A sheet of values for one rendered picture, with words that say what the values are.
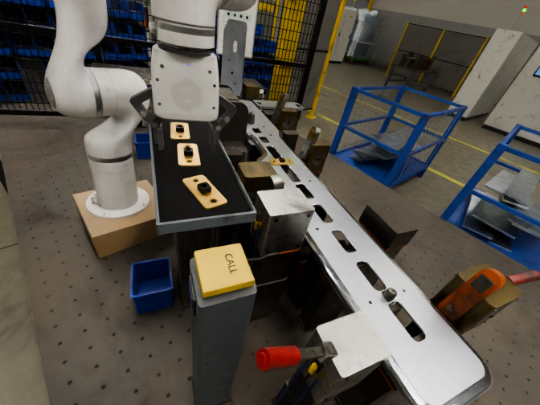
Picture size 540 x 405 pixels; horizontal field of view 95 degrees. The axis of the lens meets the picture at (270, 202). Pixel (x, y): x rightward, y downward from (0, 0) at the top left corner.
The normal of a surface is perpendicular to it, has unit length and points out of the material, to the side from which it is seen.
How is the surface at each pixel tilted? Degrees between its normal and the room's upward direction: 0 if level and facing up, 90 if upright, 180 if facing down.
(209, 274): 0
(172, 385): 0
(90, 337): 0
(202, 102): 89
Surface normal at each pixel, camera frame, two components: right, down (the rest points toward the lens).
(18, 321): 0.18, -0.77
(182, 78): 0.29, 0.62
